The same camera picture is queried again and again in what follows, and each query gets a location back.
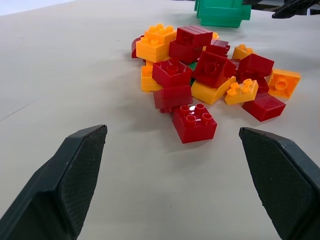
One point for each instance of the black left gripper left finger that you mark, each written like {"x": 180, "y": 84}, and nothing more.
{"x": 50, "y": 190}

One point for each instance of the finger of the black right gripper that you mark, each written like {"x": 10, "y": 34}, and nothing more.
{"x": 262, "y": 2}
{"x": 295, "y": 10}

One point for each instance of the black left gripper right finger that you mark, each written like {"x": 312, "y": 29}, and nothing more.
{"x": 282, "y": 185}

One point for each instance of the green plastic container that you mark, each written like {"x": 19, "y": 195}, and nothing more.
{"x": 220, "y": 13}

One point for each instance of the orange upside-down plastic brick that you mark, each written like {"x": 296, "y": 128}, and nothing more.
{"x": 283, "y": 83}

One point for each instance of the upside-down red plastic building brick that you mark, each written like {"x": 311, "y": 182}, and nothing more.
{"x": 212, "y": 68}

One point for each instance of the yellow plastic building brick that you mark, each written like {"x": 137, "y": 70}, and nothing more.
{"x": 241, "y": 92}

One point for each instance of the green block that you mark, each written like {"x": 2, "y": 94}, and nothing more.
{"x": 193, "y": 66}

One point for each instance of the yellow curved plastic brick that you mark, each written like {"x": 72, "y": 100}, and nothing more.
{"x": 207, "y": 93}

